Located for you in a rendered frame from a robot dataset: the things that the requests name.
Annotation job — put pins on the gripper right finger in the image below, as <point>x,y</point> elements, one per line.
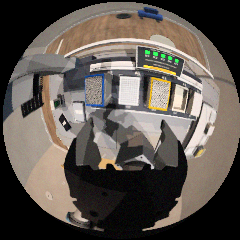
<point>170,157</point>

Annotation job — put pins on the beige open rectangular reservoir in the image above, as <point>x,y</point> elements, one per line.
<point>178,98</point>

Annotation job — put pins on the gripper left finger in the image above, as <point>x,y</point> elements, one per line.
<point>82,157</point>

